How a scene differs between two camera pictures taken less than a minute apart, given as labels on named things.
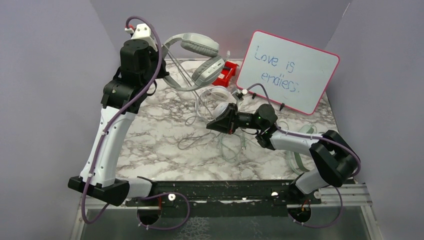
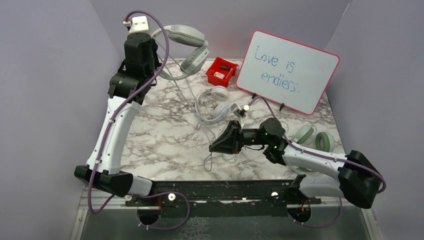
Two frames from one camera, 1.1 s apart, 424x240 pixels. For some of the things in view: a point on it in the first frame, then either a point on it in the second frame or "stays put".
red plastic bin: x=228 y=70 stays put
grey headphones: x=207 y=72 -> x=197 y=57
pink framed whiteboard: x=293 y=74 stays put
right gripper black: x=223 y=124 -> x=230 y=141
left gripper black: x=162 y=71 stays put
